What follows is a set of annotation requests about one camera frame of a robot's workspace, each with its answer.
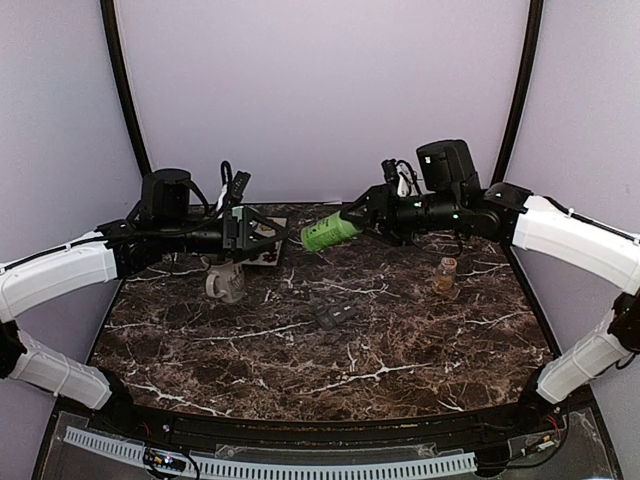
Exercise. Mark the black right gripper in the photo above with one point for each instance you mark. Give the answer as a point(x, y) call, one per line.
point(381, 210)

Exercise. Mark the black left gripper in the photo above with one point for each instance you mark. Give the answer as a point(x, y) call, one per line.
point(236, 235)

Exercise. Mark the green pill bottle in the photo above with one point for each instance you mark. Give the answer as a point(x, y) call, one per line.
point(327, 232)

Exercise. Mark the grey weekly pill organizer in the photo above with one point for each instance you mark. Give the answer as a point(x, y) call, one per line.
point(332, 315)

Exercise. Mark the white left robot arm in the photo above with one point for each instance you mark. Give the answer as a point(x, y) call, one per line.
point(160, 223)

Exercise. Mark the square floral ceramic plate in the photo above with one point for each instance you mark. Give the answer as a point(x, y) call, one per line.
point(270, 256)

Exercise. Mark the beige ceramic mug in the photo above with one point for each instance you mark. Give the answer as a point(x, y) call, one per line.
point(225, 281)

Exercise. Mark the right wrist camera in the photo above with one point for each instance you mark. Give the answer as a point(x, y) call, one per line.
point(401, 176)

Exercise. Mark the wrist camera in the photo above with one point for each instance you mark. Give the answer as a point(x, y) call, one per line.
point(401, 176)
point(233, 187)

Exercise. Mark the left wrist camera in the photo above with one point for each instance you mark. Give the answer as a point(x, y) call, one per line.
point(233, 187)

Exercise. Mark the black corner frame post left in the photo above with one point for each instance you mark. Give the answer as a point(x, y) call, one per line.
point(115, 48)

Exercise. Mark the black corner frame post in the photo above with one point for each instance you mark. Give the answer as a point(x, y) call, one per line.
point(115, 48)
point(521, 88)

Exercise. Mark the black corner frame post right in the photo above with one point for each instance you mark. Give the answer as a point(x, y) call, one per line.
point(521, 88)

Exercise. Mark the white slotted cable duct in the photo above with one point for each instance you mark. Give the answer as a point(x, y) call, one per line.
point(171, 464)

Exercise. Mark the black front rail base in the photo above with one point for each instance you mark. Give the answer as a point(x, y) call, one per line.
point(264, 406)

